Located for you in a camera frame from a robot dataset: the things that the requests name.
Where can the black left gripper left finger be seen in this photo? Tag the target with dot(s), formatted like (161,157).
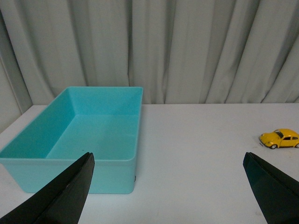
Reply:
(61,201)

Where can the turquoise plastic storage bin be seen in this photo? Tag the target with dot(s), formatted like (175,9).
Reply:
(103,121)

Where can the grey pleated curtain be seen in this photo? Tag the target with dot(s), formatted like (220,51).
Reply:
(178,51)

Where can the yellow beetle toy car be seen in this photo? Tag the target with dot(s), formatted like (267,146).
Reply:
(280,138)

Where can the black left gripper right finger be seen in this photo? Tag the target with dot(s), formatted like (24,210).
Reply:
(276,193)

